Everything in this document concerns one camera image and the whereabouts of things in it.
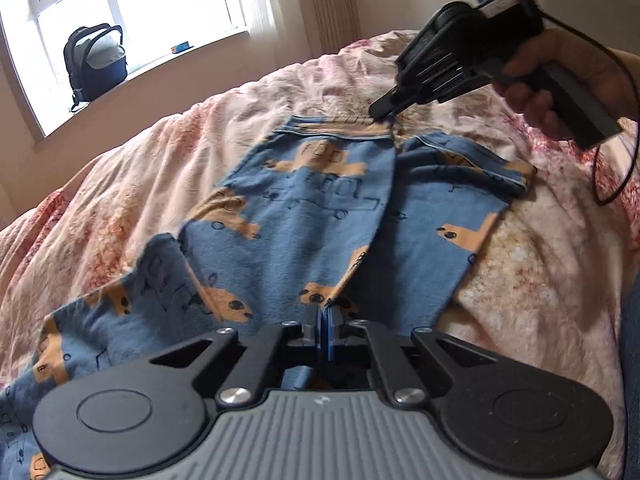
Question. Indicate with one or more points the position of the blue printed pants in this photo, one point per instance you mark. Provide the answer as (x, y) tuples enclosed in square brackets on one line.
[(300, 220)]

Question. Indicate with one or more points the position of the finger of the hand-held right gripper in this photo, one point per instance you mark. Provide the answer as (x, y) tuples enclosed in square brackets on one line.
[(387, 104)]

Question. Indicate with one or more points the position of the pink floral blanket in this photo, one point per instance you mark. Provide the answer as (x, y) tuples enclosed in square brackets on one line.
[(150, 160)]

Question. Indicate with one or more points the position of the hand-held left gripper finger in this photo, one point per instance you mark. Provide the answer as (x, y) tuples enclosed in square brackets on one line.
[(320, 332), (330, 334)]

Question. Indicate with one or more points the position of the small colourful box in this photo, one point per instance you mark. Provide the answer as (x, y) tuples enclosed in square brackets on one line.
[(181, 47)]

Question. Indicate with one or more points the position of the person's right hand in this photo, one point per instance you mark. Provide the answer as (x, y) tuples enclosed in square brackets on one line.
[(575, 55)]

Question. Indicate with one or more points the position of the dark blue backpack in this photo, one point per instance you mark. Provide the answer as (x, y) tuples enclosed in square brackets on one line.
[(95, 65)]

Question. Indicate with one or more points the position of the white framed window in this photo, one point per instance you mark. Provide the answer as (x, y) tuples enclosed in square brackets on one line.
[(150, 0)]

